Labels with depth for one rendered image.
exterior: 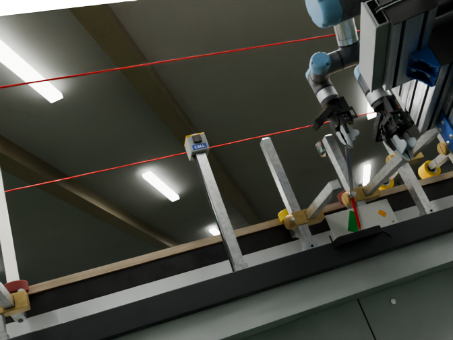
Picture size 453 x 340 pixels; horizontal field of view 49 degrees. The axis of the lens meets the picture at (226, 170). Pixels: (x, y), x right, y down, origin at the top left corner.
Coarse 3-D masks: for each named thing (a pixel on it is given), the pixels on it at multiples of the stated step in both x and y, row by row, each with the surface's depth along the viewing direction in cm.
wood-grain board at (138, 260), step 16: (448, 176) 219; (384, 192) 210; (336, 208) 202; (256, 224) 193; (272, 224) 194; (208, 240) 187; (144, 256) 180; (160, 256) 181; (80, 272) 173; (96, 272) 174; (112, 272) 176; (32, 288) 168; (48, 288) 169
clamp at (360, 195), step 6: (348, 192) 182; (360, 192) 183; (378, 192) 184; (342, 198) 184; (348, 198) 181; (354, 198) 181; (360, 198) 181; (366, 198) 182; (372, 198) 185; (348, 204) 182
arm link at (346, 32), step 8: (344, 24) 178; (352, 24) 179; (336, 32) 182; (344, 32) 180; (352, 32) 180; (344, 40) 181; (352, 40) 181; (344, 48) 183; (352, 48) 182; (344, 56) 183; (352, 56) 183; (344, 64) 184; (352, 64) 186
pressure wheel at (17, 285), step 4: (20, 280) 162; (24, 280) 163; (8, 284) 160; (12, 284) 160; (16, 284) 160; (20, 284) 161; (24, 284) 162; (8, 288) 159; (12, 288) 159; (16, 288) 160; (20, 288) 160; (24, 288) 161; (28, 288) 164; (12, 292) 159
